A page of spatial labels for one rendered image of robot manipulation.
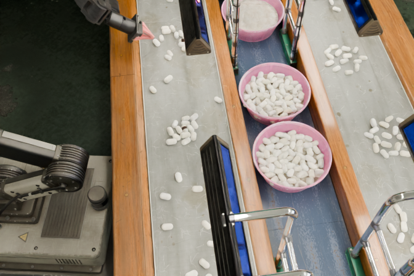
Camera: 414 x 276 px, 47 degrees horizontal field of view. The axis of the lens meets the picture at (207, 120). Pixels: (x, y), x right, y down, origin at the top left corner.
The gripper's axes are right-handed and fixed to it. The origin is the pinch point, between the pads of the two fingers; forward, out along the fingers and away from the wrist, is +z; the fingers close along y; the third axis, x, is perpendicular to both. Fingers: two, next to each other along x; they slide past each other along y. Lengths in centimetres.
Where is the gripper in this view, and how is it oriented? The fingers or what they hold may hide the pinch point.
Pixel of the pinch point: (151, 37)
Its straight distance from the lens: 192.0
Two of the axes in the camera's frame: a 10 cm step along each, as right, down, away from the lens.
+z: 7.7, 2.8, 5.7
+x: -6.3, 5.1, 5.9
